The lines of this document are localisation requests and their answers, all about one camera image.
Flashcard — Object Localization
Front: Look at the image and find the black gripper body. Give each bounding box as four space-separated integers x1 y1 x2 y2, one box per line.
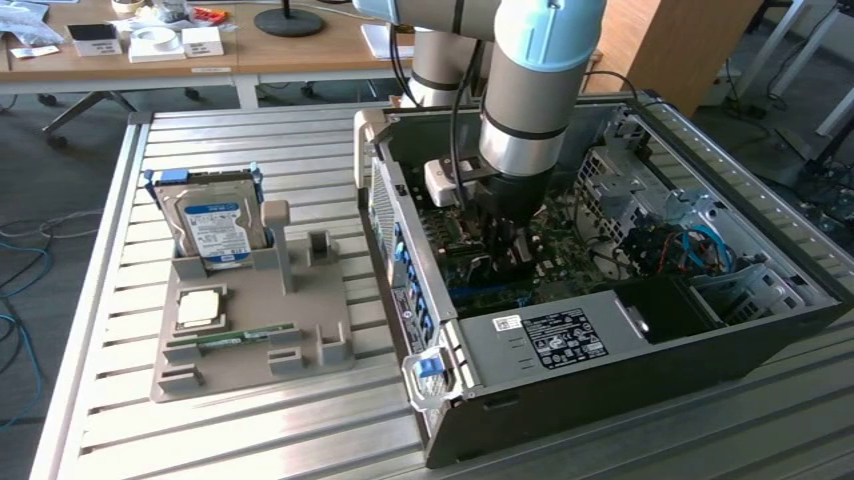
473 172 553 226

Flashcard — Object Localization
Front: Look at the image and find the green motherboard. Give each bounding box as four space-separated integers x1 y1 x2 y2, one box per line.
416 192 632 319

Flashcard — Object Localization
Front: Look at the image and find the grey power supply unit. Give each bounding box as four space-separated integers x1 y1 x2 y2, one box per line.
456 292 652 387

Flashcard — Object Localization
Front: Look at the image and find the silver disk bay cage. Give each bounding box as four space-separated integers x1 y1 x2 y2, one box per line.
573 145 735 236

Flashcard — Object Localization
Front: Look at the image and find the black open PC case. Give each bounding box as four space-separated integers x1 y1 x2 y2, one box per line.
351 88 854 470

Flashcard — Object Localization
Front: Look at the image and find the white paper stack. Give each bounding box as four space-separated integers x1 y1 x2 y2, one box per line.
359 22 415 61

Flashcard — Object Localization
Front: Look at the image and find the grey parts rack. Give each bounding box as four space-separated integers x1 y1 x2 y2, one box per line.
146 199 359 404

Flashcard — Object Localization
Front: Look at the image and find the wooden cabinet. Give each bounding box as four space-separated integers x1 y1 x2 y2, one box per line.
585 0 766 117

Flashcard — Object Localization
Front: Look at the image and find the light wooden desk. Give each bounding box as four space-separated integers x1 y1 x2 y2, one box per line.
0 0 241 149
236 0 605 109

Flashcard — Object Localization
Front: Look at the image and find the hard disk blue caddy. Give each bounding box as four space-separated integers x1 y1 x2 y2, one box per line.
140 162 272 274

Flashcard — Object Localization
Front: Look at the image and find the grey black floor stand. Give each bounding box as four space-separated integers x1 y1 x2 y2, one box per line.
772 127 854 236

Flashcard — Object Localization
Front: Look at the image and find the green RAM stick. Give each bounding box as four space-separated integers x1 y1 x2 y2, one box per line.
164 325 295 349

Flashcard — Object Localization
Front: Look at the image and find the silver CPU chip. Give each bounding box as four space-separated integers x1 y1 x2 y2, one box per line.
173 291 222 329

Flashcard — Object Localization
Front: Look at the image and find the black round lamp base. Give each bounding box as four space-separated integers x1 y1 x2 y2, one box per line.
252 0 328 38

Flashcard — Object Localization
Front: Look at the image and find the white cardboard box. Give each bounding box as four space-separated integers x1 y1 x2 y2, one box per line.
180 25 225 59

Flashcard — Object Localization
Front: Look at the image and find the red orange item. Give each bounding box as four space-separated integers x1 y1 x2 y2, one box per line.
190 5 233 27

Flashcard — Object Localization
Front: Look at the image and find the flat white box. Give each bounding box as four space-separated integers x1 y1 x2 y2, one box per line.
125 47 188 64

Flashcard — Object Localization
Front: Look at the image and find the white tape roll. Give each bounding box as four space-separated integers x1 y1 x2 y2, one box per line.
129 27 182 52

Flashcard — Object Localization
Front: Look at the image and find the white box black top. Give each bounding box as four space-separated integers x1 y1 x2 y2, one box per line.
65 23 125 58

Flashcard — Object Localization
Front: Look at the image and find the grey plastic bag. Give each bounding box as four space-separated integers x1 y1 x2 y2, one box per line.
0 2 65 47

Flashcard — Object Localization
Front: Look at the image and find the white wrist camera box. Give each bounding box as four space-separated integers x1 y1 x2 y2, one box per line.
423 158 481 207

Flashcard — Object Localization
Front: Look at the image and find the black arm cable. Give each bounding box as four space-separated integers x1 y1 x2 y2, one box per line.
448 39 487 202

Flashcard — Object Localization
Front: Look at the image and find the red wire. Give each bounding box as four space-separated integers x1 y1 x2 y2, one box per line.
652 234 676 275

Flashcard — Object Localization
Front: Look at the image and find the blue SATA wire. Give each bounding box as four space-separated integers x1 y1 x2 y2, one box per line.
680 225 739 275

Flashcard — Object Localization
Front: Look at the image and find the silver drive bracket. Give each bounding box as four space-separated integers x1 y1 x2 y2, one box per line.
685 262 810 326

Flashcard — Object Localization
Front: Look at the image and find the white desk frame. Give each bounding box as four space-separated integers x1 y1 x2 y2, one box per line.
732 0 854 139

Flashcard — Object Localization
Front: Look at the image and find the blue floor cable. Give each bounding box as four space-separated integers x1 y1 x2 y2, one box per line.
0 239 53 431

